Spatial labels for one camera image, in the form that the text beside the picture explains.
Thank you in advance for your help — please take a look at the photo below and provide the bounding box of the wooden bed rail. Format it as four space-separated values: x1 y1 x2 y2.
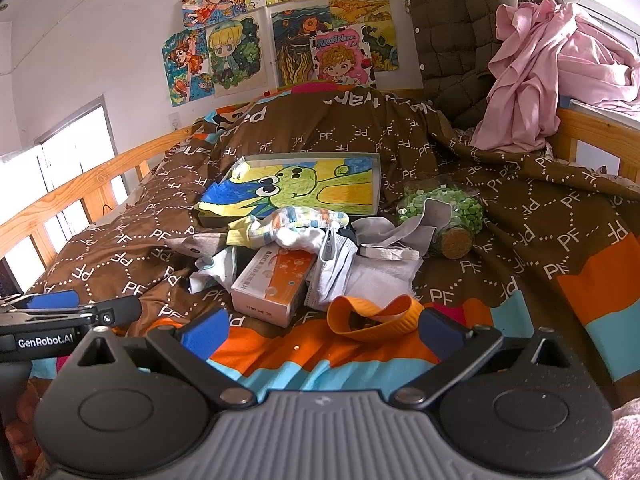
1 127 192 268

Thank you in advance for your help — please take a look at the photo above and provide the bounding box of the grey sock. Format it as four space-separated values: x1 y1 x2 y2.
352 198 454 261

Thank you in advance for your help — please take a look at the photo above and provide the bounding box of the grey tray with frog picture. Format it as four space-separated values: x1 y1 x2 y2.
195 152 381 219

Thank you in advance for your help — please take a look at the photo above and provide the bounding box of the starry night painting poster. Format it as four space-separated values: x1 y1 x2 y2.
271 6 333 87

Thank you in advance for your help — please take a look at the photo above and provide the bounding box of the anime girl swimming poster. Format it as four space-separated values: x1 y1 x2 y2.
162 29 215 107

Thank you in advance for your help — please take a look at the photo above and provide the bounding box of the orange fabric band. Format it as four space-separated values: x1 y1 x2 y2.
326 295 424 342

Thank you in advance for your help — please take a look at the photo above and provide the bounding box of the orange white medicine box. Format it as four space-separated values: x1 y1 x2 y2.
231 244 316 328

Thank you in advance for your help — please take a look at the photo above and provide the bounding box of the white blue patterned sock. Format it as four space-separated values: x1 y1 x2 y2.
304 231 357 311

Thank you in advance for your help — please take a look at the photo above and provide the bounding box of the jar of green paper stars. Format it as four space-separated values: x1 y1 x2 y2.
396 177 484 260

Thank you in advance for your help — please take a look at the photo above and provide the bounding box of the brown patterned duvet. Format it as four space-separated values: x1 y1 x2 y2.
34 89 639 404

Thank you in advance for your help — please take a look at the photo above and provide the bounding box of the orange-haired girl top poster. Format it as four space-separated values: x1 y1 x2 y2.
181 0 246 29

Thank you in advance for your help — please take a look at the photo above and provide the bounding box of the olive quilted jacket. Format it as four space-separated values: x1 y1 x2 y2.
409 0 544 129

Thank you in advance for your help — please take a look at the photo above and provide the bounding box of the pink anime girl poster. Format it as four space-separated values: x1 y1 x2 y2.
310 24 374 86

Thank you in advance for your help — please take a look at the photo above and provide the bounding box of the blond boy cartoon poster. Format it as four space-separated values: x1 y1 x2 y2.
205 14 268 96

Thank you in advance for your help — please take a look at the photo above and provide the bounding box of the pink cloth garment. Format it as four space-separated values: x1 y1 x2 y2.
471 0 639 153

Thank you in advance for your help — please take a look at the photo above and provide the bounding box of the striped pastel sock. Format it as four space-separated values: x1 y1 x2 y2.
227 206 349 254

